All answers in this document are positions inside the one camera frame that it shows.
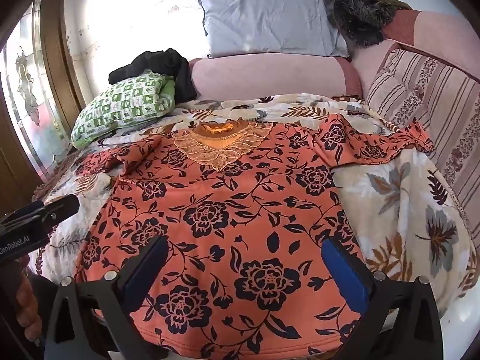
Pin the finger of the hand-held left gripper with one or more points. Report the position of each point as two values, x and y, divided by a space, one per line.
30 209
63 208

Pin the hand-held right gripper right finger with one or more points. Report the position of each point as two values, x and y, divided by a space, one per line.
345 273

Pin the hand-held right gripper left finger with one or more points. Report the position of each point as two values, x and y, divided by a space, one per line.
146 270

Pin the orange floral shirt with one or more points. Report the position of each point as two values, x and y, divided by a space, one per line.
225 213

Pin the person's left hand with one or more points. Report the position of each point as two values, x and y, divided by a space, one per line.
28 300

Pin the leaf print fleece blanket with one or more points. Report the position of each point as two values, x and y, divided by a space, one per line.
393 213

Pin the stained glass door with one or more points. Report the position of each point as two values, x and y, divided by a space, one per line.
26 93

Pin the green checkered pillow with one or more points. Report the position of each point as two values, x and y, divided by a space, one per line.
120 101

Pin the black garment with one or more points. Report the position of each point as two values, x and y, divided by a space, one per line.
161 62

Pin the striped pink side cushion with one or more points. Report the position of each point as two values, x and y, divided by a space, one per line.
450 120

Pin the pink upholstered headboard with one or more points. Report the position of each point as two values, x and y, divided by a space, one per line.
270 75

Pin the dark furry garment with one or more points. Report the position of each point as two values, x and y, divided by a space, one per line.
360 18

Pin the grey pillow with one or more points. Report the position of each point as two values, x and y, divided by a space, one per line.
270 22

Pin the olive brown cloth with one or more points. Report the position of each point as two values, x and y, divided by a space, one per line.
386 2

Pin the wooden door frame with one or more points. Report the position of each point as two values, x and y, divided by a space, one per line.
56 45

